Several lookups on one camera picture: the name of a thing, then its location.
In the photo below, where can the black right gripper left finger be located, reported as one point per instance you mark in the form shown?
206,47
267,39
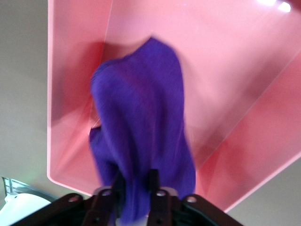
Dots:
103,204

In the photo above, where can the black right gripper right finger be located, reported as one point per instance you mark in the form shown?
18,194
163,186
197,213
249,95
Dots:
160,204

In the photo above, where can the purple cloth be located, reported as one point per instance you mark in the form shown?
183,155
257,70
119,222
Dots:
141,117

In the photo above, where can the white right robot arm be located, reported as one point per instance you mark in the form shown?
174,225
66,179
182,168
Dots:
21,209

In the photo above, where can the pink plastic bin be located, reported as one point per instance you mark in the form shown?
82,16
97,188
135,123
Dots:
235,82

